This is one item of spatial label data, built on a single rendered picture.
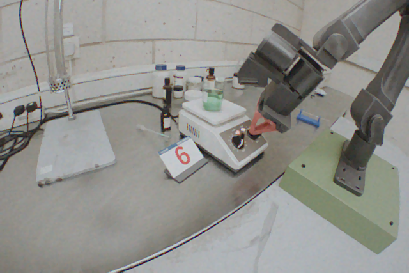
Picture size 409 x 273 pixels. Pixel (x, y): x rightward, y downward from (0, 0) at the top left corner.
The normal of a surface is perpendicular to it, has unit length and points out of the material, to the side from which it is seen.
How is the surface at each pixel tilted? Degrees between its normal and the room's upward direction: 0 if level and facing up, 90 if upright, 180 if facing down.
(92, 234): 0
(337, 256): 0
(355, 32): 93
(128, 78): 90
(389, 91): 78
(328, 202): 90
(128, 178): 0
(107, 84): 90
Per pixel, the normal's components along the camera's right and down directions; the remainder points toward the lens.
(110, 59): 0.60, 0.41
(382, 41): -0.79, 0.22
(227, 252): 0.08, -0.89
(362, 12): -0.35, 0.32
